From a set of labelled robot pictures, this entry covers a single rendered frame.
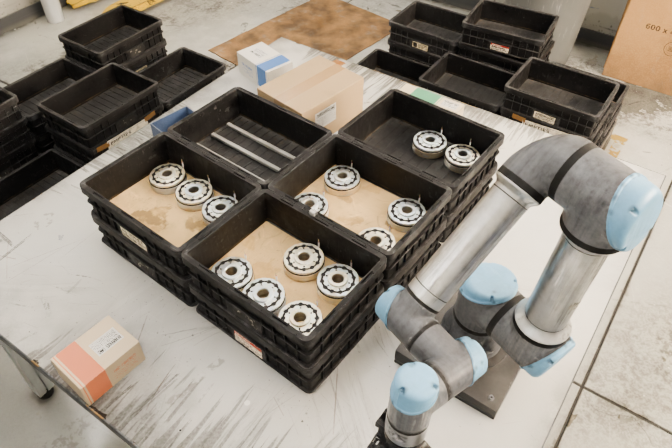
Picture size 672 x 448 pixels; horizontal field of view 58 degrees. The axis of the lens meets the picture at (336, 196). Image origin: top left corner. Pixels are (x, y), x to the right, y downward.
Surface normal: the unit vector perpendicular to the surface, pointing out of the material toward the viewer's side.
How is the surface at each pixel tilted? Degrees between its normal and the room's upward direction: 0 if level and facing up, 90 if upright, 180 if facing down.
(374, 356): 0
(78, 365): 0
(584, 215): 88
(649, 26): 76
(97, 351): 0
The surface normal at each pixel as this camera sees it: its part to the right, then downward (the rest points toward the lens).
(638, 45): -0.54, 0.37
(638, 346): 0.00, -0.73
